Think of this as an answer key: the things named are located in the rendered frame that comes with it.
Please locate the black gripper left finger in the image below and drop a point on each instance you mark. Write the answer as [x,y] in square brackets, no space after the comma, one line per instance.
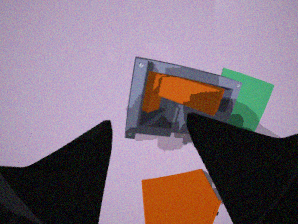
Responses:
[65,187]

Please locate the orange l-shaped part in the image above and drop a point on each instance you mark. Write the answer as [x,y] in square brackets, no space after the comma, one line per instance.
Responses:
[201,96]

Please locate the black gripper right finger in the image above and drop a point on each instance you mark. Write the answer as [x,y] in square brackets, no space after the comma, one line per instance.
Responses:
[251,171]

